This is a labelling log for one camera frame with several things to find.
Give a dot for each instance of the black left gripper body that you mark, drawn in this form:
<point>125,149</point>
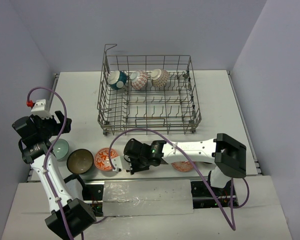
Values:
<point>54,122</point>

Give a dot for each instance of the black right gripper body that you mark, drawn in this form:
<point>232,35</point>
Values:
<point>137,165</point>

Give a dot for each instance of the orange floral pattern bowl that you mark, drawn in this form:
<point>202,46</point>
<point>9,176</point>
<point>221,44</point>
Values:
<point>101,160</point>

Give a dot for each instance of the white bowl red diamond pattern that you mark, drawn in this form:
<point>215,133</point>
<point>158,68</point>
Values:
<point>138,79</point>

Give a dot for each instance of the grey geometric pattern bowl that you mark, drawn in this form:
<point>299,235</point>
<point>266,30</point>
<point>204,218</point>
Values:
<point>159,77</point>

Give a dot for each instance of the blue triangle pattern bowl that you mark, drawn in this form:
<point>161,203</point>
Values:
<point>117,80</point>

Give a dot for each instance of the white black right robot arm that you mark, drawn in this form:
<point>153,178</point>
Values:
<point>226,153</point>

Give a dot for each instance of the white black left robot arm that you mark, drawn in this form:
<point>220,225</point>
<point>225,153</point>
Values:
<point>69,216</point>

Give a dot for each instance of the pale green bowl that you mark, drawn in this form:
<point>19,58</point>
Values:
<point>60,148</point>

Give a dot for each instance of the grey taped cover panel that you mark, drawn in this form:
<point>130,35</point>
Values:
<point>147,198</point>

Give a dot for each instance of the orange diamond pattern bowl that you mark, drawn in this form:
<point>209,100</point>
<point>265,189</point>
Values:
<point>182,166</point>

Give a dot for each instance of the dark bowl beige inside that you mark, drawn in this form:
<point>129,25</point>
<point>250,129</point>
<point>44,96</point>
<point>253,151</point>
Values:
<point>80,161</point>

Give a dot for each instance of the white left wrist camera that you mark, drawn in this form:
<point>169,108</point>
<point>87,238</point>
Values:
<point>39,109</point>

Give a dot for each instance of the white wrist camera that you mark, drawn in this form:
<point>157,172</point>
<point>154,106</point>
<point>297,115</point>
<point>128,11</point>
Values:
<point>117,163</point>
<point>39,109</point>

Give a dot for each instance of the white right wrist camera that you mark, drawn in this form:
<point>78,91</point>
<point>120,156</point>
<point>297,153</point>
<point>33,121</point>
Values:
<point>117,163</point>

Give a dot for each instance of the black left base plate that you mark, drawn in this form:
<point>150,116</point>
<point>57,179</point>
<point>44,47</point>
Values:
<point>92,194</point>

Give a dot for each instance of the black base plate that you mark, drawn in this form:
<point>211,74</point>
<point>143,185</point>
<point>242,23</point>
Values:
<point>202,198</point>
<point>92,194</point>

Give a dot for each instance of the grey wire dish rack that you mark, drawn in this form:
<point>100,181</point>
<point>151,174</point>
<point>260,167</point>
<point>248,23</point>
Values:
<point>171,108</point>

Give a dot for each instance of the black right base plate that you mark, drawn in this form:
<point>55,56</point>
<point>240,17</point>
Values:
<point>202,198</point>

